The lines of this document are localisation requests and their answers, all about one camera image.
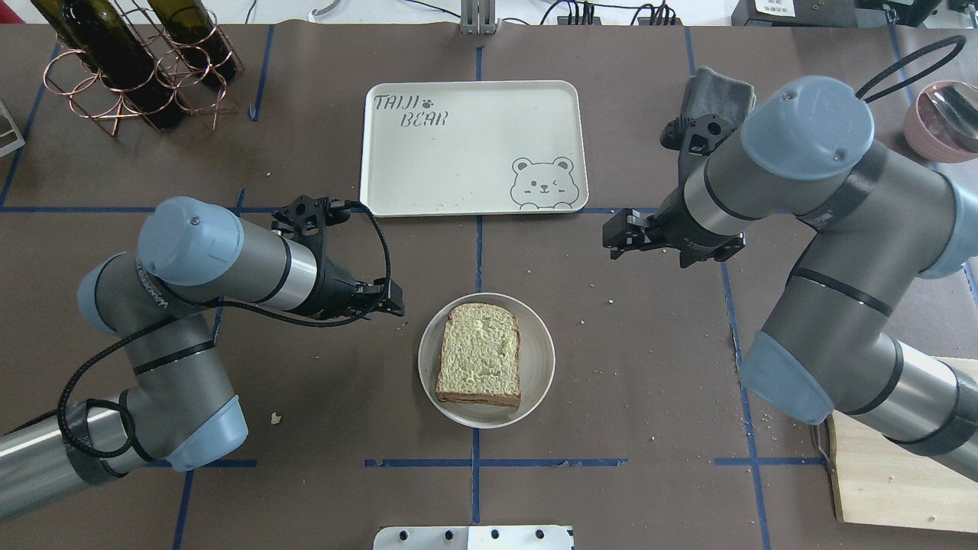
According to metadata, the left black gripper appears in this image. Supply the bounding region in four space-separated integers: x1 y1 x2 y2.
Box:
270 196 405 321

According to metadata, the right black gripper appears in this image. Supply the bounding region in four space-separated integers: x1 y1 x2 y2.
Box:
602 114 746 268

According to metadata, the bread slice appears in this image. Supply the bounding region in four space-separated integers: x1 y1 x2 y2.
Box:
436 302 523 407

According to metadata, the white round plate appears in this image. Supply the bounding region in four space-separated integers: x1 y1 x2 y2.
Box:
418 293 555 429

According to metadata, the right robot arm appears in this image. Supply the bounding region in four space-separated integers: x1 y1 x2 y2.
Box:
602 76 976 478

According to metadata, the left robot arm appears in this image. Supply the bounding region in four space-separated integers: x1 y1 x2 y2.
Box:
2 196 405 521

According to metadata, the cream bear tray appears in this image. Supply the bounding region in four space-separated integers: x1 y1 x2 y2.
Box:
360 80 589 217

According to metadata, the grey folded cloth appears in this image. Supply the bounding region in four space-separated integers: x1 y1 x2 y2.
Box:
680 66 756 127

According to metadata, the pink bowl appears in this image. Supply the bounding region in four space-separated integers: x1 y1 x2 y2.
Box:
902 80 977 163

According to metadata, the wooden cutting board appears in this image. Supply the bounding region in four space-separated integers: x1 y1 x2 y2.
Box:
810 357 978 534

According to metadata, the metal scoop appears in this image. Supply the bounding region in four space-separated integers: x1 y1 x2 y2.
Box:
925 82 977 153

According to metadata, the dark green wine bottle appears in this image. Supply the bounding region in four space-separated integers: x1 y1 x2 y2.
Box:
31 1 185 130

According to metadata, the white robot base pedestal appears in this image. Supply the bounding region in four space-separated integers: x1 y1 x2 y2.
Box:
373 523 575 549

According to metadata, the copper wire bottle rack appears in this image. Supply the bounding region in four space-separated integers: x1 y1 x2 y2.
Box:
34 1 242 136

